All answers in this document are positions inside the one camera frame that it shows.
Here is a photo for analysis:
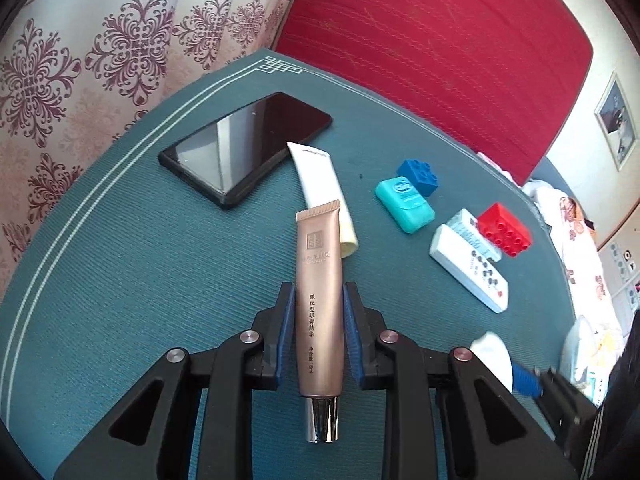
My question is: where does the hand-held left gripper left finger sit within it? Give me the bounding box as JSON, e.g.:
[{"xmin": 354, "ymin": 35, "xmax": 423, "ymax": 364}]
[{"xmin": 52, "ymin": 281, "xmax": 297, "ymax": 480}]

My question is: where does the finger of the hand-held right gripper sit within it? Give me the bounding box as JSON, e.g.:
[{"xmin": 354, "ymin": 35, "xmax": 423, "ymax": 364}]
[{"xmin": 510, "ymin": 362, "xmax": 568, "ymax": 411}]

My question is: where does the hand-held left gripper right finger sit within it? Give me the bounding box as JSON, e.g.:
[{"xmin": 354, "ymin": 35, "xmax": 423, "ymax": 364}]
[{"xmin": 342, "ymin": 281, "xmax": 583, "ymax": 480}]

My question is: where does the white rounded plastic item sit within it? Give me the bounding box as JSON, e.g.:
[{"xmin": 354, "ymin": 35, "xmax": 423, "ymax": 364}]
[{"xmin": 469, "ymin": 331, "xmax": 515, "ymax": 393}]

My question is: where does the clear plastic bowl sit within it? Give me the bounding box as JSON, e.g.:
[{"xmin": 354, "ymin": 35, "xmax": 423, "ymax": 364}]
[{"xmin": 557, "ymin": 314, "xmax": 626, "ymax": 406}]

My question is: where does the brown cosmetic tube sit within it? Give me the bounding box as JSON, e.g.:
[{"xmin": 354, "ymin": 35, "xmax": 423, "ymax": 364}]
[{"xmin": 295, "ymin": 198, "xmax": 346, "ymax": 444}]

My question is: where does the teal dental floss container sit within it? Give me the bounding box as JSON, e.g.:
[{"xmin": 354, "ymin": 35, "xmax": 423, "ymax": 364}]
[{"xmin": 375, "ymin": 176, "xmax": 436, "ymax": 235}]

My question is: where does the white cream tube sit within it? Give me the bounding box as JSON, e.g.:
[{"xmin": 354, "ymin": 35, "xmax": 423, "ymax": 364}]
[{"xmin": 286, "ymin": 141, "xmax": 360, "ymax": 259}]

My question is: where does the white remote control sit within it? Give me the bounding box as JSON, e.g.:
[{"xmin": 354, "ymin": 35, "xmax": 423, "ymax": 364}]
[{"xmin": 429, "ymin": 224, "xmax": 510, "ymax": 314}]

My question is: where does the wooden wardrobe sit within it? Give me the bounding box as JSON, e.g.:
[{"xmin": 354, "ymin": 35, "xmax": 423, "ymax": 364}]
[{"xmin": 597, "ymin": 230, "xmax": 640, "ymax": 331}]

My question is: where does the floral blanket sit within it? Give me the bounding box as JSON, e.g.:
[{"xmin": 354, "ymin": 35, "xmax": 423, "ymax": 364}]
[{"xmin": 540, "ymin": 190, "xmax": 608, "ymax": 321}]

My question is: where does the red toy brick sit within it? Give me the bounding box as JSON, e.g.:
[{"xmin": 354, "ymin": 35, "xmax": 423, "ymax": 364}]
[{"xmin": 476, "ymin": 202, "xmax": 533, "ymax": 259}]

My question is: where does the small white barcode box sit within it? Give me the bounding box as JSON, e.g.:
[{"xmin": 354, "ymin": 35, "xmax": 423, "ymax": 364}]
[{"xmin": 446, "ymin": 208, "xmax": 502, "ymax": 262}]

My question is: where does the blue toy brick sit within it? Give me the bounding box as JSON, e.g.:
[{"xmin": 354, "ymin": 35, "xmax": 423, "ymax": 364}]
[{"xmin": 396, "ymin": 158, "xmax": 441, "ymax": 198}]

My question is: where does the white crumpled cloth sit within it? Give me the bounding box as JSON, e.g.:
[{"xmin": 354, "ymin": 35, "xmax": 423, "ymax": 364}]
[{"xmin": 522, "ymin": 179, "xmax": 561, "ymax": 206}]

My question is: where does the black smartphone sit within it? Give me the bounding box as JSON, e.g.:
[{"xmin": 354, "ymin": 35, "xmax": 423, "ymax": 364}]
[{"xmin": 158, "ymin": 91, "xmax": 334, "ymax": 210}]

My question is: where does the red mattress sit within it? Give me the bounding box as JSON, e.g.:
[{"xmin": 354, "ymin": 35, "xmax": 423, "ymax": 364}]
[{"xmin": 274, "ymin": 0, "xmax": 595, "ymax": 187}]

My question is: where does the patterned beige curtain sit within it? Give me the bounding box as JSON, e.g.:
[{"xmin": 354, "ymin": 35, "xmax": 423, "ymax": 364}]
[{"xmin": 0, "ymin": 0, "xmax": 311, "ymax": 306}]

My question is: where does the framed wall picture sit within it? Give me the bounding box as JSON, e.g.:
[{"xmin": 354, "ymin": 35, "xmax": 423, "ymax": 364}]
[{"xmin": 594, "ymin": 71, "xmax": 638, "ymax": 172}]

